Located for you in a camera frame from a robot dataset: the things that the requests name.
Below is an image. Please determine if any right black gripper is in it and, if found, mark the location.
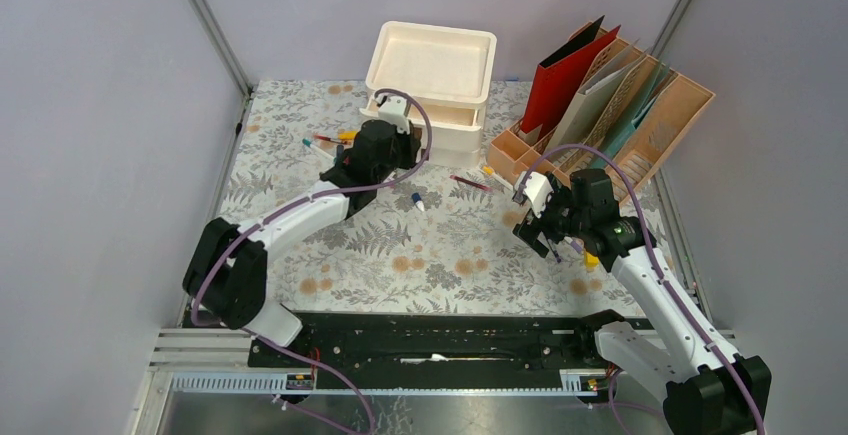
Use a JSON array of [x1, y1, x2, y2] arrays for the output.
[[513, 179, 589, 258]]

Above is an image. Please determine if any white three-drawer organizer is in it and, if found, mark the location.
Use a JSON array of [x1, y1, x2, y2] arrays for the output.
[[365, 21, 497, 169]]

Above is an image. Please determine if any beige folder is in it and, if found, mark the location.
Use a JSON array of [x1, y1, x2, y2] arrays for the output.
[[545, 41, 645, 150]]

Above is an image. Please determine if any red folder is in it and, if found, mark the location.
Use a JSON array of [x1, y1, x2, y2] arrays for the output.
[[518, 16, 621, 145]]

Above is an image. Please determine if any teal folder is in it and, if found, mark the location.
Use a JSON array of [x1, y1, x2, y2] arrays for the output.
[[585, 59, 669, 158]]

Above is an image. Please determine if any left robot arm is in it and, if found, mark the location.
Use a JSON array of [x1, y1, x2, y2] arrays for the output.
[[182, 120, 421, 366]]

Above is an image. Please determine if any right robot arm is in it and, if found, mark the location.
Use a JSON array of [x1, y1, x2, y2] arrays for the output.
[[513, 169, 772, 434]]

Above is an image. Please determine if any dark blue pen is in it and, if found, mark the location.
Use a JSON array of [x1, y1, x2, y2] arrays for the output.
[[546, 239, 562, 264]]

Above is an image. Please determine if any dark red pen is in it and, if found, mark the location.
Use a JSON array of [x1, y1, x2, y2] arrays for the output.
[[449, 174, 492, 192]]

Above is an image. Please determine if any yellow eraser block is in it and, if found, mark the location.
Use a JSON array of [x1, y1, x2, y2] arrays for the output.
[[584, 252, 600, 271]]

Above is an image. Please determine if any teal capped white marker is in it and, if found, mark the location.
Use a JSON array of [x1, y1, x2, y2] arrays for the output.
[[302, 138, 335, 162]]

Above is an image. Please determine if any yellow capped white marker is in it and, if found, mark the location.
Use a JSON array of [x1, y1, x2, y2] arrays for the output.
[[481, 166, 514, 191]]

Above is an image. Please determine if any floral table mat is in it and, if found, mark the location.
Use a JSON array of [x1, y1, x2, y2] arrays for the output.
[[190, 79, 690, 319]]

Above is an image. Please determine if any orange plastic file rack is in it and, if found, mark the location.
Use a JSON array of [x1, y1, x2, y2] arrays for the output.
[[487, 34, 714, 189]]

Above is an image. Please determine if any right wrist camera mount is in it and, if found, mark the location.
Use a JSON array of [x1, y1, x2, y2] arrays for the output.
[[513, 171, 553, 217]]

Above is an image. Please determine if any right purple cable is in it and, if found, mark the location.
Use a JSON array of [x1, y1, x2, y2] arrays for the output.
[[515, 143, 766, 435]]

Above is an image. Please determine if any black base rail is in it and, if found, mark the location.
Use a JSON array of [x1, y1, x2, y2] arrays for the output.
[[289, 311, 608, 394]]

